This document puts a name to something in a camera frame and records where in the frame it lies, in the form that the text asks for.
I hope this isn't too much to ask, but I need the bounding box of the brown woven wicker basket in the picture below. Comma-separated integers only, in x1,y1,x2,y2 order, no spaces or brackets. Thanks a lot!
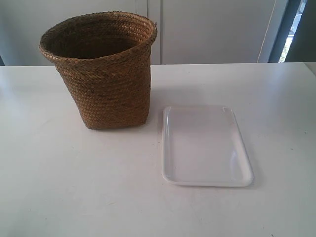
39,11,158,130

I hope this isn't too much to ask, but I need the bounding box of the white rectangular plastic tray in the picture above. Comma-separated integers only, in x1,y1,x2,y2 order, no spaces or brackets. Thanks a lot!
162,105,254,188

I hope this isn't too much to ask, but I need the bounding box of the window with dark frame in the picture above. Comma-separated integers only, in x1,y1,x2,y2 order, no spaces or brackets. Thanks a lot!
268,0,307,63

